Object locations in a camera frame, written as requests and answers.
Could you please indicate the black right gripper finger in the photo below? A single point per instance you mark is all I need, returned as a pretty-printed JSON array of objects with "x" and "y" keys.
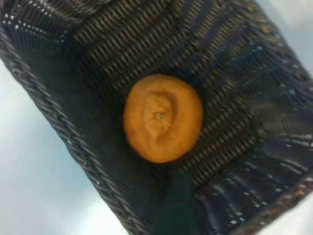
[{"x": 178, "y": 213}]

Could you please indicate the orange mandarin fruit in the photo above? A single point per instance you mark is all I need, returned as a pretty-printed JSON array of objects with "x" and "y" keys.
[{"x": 162, "y": 142}]

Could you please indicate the dark brown wicker basket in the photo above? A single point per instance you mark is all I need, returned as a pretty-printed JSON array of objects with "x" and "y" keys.
[{"x": 220, "y": 73}]

